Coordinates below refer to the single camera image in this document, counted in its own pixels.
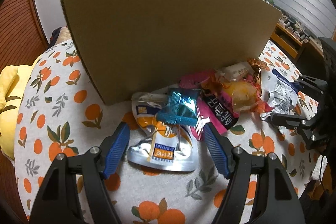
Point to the silver orange jelly pouch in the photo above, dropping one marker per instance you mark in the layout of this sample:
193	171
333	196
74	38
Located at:
169	147

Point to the orange print bed sheet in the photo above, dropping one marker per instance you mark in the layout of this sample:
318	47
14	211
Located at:
62	112

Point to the brown cardboard box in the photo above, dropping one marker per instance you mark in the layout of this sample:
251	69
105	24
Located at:
129	46

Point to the white wrapped snack bar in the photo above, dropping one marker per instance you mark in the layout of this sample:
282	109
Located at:
235	72

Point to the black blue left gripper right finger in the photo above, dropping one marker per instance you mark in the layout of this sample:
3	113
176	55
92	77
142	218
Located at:
275	198

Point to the yellow plush toy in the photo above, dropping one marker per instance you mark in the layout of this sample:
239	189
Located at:
13	83

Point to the gold foil candy wrapper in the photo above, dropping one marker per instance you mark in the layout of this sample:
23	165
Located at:
257	65

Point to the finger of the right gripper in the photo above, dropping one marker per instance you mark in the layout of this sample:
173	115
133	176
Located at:
307	128
310	85

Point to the silver white snack bag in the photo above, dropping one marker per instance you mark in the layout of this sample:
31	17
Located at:
278	93

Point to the pink snack packet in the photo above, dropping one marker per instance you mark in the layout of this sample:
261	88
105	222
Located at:
213	104

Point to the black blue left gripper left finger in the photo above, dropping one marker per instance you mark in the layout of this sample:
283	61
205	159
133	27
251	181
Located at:
57	200

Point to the blue foil candy packet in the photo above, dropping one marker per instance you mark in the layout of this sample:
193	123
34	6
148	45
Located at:
180	107

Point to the wooden louvered wardrobe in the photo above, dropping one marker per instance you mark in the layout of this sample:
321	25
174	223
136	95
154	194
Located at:
22	41

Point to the wooden sideboard cabinet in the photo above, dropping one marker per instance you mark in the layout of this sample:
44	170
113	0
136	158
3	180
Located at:
297	49

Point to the clear bread packet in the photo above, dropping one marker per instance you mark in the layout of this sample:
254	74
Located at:
243	94

